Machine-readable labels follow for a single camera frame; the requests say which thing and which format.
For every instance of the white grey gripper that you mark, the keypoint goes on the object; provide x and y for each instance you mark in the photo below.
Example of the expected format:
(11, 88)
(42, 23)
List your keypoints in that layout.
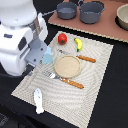
(22, 47)

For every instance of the red toy tomato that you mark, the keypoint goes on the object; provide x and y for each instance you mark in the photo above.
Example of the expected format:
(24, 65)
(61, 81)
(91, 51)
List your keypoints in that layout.
(62, 39)

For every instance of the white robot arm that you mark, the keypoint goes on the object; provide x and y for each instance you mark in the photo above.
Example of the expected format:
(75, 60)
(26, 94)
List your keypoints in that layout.
(16, 14)

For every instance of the round beige plate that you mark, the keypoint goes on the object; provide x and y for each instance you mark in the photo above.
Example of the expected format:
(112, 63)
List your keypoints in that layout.
(67, 66)

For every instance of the woven beige placemat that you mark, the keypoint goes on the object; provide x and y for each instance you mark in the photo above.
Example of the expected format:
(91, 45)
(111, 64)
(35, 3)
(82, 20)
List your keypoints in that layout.
(63, 100)

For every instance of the yellow toy banana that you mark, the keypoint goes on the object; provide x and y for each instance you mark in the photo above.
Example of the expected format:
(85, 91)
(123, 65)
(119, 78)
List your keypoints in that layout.
(79, 44)

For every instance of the beige bowl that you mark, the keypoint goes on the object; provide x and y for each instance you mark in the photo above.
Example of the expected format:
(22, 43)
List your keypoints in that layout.
(122, 14)

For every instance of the fork with wooden handle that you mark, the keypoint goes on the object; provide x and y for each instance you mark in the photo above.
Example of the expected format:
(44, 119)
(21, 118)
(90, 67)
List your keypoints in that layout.
(66, 80)

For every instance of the grey saucepan with handle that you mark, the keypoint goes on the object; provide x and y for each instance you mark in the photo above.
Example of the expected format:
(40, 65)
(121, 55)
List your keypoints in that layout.
(65, 10)

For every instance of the knife with wooden handle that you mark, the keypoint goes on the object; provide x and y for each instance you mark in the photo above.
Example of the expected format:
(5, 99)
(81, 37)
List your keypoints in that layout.
(78, 56)

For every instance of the grey pot with lid handles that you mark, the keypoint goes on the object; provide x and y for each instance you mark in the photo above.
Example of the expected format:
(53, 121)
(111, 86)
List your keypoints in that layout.
(90, 12)

